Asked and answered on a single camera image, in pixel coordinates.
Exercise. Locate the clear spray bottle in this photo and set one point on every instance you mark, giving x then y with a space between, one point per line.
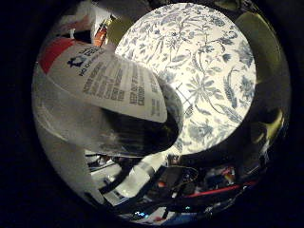
107 85

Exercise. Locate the white cloth, black grid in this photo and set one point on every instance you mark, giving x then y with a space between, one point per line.
186 95

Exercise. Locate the blue floral white tablecloth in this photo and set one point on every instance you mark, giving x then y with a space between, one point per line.
196 63

